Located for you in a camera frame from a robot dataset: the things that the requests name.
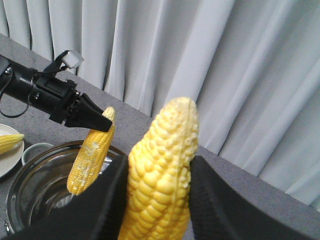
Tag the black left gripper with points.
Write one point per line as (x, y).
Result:
(59, 99)

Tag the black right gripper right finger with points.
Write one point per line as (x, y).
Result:
(218, 212)

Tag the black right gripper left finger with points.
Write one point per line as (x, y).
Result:
(96, 214)

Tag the yellow corn cob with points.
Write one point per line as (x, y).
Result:
(159, 175)
(89, 160)
(8, 142)

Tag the cream white plate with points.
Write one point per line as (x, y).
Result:
(9, 159)

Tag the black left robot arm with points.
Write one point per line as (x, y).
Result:
(17, 80)

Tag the green electric cooking pot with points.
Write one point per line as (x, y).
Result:
(40, 187)

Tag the grey white curtain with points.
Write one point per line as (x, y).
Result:
(252, 67)

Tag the white camera box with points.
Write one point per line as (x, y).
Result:
(72, 59)

